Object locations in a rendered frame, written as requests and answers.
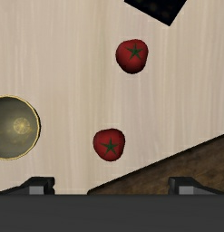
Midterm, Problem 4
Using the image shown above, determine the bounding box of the olive bowl with gold rim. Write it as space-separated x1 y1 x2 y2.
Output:
0 95 42 161

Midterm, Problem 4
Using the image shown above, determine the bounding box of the red tomato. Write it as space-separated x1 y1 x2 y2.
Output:
115 38 150 75
93 128 126 162

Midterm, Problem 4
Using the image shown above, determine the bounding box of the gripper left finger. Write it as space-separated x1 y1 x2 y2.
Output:
0 176 56 196

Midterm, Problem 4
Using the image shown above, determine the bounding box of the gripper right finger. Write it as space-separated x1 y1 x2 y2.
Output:
168 177 224 196

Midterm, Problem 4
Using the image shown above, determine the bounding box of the stove plate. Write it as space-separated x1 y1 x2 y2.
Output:
123 0 188 27

